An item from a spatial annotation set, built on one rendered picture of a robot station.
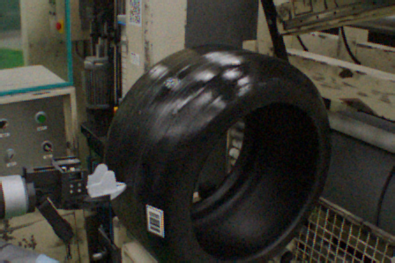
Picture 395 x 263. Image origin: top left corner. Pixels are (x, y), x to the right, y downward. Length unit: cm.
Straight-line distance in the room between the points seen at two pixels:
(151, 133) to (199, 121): 10
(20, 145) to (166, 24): 60
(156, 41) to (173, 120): 38
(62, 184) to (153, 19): 53
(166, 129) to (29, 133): 68
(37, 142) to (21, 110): 12
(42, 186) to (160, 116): 26
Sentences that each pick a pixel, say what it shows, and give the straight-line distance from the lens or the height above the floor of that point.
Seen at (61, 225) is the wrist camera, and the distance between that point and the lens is 88.
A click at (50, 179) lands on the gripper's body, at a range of 83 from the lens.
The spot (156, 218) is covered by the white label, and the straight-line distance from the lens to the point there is 86.
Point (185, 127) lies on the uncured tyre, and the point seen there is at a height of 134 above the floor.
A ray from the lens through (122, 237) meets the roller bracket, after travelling 130.
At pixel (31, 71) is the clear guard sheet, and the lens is 135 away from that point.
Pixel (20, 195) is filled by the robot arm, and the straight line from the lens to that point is 81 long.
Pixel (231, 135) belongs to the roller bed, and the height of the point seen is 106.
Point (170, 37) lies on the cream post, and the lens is 119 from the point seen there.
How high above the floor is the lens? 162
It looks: 21 degrees down
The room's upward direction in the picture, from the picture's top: 2 degrees clockwise
